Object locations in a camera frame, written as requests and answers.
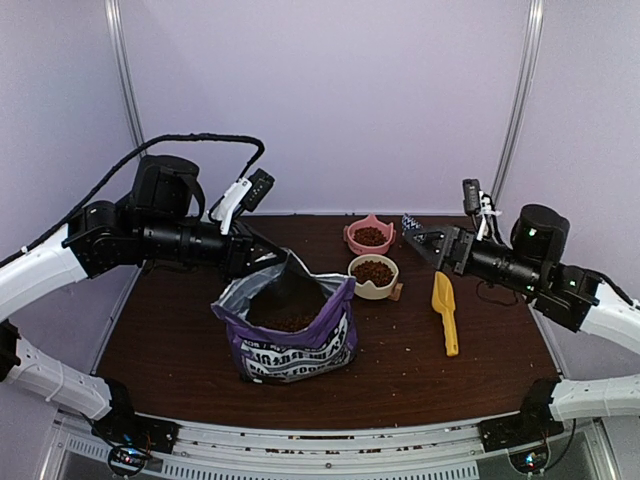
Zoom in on yellow plastic food scoop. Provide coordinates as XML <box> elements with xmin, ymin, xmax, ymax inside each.
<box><xmin>431</xmin><ymin>271</ymin><xmax>459</xmax><ymax>357</ymax></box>

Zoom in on purple pet food bag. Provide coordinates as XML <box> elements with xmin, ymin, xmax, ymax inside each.
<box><xmin>211</xmin><ymin>250</ymin><xmax>358</xmax><ymax>385</ymax></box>

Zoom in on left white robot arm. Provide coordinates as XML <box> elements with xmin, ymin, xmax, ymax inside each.
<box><xmin>1</xmin><ymin>155</ymin><xmax>286</xmax><ymax>444</ymax></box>

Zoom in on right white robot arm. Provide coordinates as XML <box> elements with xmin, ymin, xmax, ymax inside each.
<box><xmin>249</xmin><ymin>239</ymin><xmax>600</xmax><ymax>430</ymax></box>

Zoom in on pink cat-ear pet bowl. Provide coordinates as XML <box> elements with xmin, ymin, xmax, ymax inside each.
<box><xmin>343</xmin><ymin>214</ymin><xmax>396</xmax><ymax>255</ymax></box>

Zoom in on cream cat-ear pet bowl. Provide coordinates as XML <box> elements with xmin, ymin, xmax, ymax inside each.
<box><xmin>347</xmin><ymin>254</ymin><xmax>399</xmax><ymax>300</ymax></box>

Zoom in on blue white patterned bowl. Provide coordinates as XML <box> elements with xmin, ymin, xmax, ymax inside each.
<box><xmin>401</xmin><ymin>213</ymin><xmax>424</xmax><ymax>241</ymax></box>

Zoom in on brown kibble in pink bowl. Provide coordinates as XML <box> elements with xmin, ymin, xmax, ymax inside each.
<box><xmin>353</xmin><ymin>226</ymin><xmax>387</xmax><ymax>247</ymax></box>

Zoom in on wooden bowl stand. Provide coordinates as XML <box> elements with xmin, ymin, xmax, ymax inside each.
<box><xmin>389</xmin><ymin>282</ymin><xmax>403</xmax><ymax>301</ymax></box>

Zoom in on brown kibble in cream bowl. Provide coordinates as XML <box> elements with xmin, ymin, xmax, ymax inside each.
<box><xmin>351</xmin><ymin>260</ymin><xmax>394</xmax><ymax>288</ymax></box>

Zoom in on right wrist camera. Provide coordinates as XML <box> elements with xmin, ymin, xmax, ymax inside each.
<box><xmin>462</xmin><ymin>178</ymin><xmax>504</xmax><ymax>245</ymax></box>

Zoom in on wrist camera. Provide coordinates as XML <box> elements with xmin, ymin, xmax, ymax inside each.
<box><xmin>462</xmin><ymin>178</ymin><xmax>504</xmax><ymax>245</ymax></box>
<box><xmin>207</xmin><ymin>168</ymin><xmax>277</xmax><ymax>236</ymax></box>

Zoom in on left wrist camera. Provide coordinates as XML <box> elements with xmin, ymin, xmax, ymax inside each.
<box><xmin>207</xmin><ymin>168</ymin><xmax>277</xmax><ymax>236</ymax></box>

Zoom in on left black braided cable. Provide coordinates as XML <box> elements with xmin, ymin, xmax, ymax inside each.
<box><xmin>0</xmin><ymin>131</ymin><xmax>266</xmax><ymax>271</ymax></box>

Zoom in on right aluminium corner post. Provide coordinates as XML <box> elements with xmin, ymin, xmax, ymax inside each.
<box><xmin>491</xmin><ymin>0</ymin><xmax>545</xmax><ymax>205</ymax></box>

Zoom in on aluminium corner post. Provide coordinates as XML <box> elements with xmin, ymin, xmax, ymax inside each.
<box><xmin>491</xmin><ymin>0</ymin><xmax>545</xmax><ymax>205</ymax></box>
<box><xmin>104</xmin><ymin>0</ymin><xmax>145</xmax><ymax>147</ymax></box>

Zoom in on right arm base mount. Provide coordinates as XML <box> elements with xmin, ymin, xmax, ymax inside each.
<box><xmin>478</xmin><ymin>414</ymin><xmax>564</xmax><ymax>476</ymax></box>

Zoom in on front aluminium frame rail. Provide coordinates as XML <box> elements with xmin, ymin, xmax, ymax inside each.
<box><xmin>49</xmin><ymin>394</ymin><xmax>601</xmax><ymax>480</ymax></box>

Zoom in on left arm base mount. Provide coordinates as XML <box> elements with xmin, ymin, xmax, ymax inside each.
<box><xmin>87</xmin><ymin>415</ymin><xmax>179</xmax><ymax>478</ymax></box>

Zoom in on left aluminium corner post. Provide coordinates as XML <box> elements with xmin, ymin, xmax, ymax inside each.
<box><xmin>104</xmin><ymin>0</ymin><xmax>145</xmax><ymax>147</ymax></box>

